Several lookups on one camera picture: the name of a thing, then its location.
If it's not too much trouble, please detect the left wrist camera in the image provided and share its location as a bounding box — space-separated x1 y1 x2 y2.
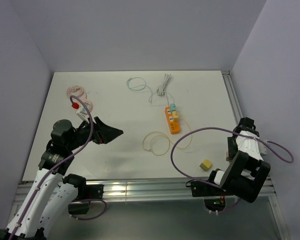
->
71 102 89 123

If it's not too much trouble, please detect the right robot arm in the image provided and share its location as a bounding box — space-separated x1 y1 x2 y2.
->
206 117 271 203

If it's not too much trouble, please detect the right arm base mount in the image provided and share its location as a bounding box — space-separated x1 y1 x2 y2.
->
185 180 227 212

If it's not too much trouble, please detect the aluminium side rail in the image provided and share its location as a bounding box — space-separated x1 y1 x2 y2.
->
221 70 253 151

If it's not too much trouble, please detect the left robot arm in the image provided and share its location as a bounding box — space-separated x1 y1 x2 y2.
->
0 117 124 240

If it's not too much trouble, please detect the aluminium front rail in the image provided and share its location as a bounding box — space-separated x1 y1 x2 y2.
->
13 177 277 206

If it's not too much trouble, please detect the teal plug adapter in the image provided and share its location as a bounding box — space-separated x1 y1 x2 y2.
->
168 103 177 113

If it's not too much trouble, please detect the orange power strip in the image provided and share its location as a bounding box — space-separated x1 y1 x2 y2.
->
164 106 181 135

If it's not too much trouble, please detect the pink round power socket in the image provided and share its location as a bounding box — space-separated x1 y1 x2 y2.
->
66 85 93 111

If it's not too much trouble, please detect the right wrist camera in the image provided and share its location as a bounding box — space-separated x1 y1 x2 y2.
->
257 141 267 156

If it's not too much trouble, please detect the dark yellow plug adapter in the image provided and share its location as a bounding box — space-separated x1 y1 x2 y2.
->
199 159 212 172

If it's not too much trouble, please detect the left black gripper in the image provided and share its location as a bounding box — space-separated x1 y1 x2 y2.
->
66 116 123 151

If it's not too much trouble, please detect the white power strip cord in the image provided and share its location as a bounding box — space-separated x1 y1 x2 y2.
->
156 72 173 97

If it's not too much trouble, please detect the yellow charging cable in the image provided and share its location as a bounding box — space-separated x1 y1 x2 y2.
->
142 117 193 156

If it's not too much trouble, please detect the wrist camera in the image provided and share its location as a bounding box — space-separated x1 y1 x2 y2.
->
257 141 267 156
71 102 89 123

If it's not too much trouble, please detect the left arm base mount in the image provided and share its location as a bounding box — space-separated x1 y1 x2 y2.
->
68 184 104 216

